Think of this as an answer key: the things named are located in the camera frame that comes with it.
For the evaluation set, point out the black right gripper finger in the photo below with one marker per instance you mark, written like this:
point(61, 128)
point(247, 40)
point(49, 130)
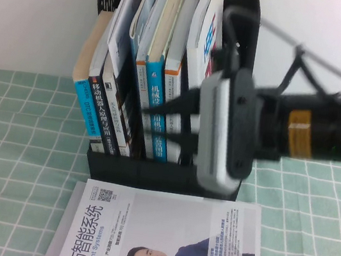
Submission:
point(184, 140)
point(181, 102)

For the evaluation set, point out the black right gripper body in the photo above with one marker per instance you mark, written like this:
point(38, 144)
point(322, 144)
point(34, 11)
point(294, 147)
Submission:
point(269, 127)

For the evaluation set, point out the magazine with suited man cover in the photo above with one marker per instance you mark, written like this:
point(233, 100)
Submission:
point(157, 230)

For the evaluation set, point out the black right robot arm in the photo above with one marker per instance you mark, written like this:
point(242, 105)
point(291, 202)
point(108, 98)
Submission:
point(336, 128)

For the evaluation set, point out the thick white orange-topped book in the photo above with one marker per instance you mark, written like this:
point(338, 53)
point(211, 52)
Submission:
point(173, 79)

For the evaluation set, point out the cyan spine mechanism design book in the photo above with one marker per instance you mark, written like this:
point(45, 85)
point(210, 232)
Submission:
point(155, 80)

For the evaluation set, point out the thin white orange-topped book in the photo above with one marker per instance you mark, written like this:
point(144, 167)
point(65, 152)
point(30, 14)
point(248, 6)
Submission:
point(141, 78)

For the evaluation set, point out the black plastic book holder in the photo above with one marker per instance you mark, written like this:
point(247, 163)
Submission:
point(150, 173)

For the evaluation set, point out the white black spine book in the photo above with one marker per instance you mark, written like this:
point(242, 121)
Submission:
point(113, 99)

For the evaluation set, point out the black spine robot book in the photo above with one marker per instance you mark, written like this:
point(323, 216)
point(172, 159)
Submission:
point(102, 107)

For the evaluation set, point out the cyan spine tan-paged book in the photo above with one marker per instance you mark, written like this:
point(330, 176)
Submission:
point(85, 104)

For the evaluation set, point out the light blue cover book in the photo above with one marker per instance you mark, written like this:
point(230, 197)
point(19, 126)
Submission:
point(148, 1)

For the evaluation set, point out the white magazine red blue print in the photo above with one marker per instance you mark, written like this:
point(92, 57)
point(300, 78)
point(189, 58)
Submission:
point(203, 42)

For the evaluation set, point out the thin white booklet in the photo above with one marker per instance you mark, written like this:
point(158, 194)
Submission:
point(124, 29)

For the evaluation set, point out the green white checked tablecloth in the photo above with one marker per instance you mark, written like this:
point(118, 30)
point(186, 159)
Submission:
point(305, 221)

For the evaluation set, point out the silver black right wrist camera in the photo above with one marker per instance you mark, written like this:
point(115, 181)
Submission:
point(219, 126)

